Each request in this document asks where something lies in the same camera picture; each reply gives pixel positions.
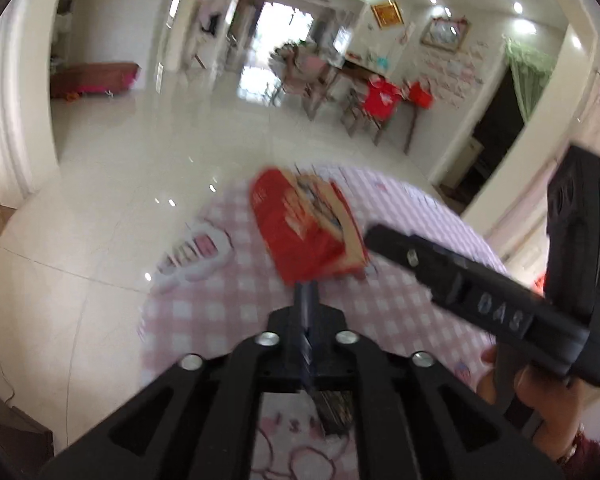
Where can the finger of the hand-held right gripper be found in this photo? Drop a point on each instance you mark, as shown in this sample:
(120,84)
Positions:
(405,255)

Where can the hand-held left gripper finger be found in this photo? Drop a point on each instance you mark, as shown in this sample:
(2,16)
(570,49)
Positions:
(313,310)
(301,310)

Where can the red snack packet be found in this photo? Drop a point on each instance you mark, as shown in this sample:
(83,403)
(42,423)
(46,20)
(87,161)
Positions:
(290,230)

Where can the person's right forearm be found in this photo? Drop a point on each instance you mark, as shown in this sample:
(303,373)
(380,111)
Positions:
(582,452)

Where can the person's right hand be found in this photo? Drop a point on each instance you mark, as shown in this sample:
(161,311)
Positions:
(550,400)

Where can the pink checked tablecloth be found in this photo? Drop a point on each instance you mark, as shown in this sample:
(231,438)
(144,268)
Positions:
(220,320)

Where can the dark brown packet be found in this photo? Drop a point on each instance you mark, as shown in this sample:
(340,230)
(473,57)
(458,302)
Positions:
(334,412)

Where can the white pink plastic tray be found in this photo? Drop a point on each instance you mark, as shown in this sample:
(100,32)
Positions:
(195,260)

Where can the red chair cover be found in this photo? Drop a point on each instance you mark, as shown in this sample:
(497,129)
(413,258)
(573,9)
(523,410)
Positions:
(380,99)

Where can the green curtain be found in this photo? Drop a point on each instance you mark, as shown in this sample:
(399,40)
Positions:
(527,75)

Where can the dark wooden table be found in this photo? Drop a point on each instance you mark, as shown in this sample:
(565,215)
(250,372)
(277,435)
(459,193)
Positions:
(350,67)

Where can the wooden dining chair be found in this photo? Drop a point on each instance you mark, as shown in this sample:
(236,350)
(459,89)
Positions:
(305,75)

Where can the white framed picture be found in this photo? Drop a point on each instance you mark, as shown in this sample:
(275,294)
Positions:
(444,34)

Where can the gold framed picture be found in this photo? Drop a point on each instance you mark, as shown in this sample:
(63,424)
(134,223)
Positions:
(387,13)

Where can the brown wooden bench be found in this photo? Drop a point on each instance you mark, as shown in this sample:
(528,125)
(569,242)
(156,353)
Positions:
(95,77)

